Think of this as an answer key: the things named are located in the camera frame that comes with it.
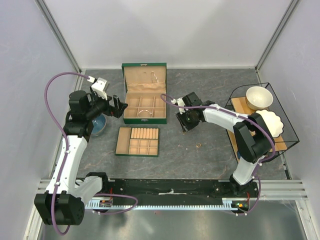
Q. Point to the cream round bowl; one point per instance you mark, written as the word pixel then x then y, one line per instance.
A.
pixel 258 98

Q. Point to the white scalloped bowl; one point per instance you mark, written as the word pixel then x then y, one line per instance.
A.
pixel 272 121

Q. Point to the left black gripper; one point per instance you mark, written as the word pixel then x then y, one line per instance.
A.
pixel 110 110

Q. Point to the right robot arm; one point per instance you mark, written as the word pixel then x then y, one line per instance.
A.
pixel 252 136

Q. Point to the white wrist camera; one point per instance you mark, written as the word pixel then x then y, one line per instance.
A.
pixel 100 87
pixel 179 102

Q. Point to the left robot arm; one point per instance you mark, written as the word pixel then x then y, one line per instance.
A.
pixel 63 202

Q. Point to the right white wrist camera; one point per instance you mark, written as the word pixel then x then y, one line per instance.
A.
pixel 179 102

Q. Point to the green jewelry box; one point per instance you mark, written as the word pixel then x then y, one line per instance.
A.
pixel 144 85

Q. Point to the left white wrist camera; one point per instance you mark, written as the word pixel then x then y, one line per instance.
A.
pixel 100 87

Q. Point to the black wire shelf rack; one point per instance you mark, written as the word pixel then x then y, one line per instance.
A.
pixel 237 103

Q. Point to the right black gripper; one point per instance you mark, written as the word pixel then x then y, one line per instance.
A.
pixel 185 125

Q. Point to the blue ceramic bowl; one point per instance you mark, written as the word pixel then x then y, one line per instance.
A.
pixel 99 125

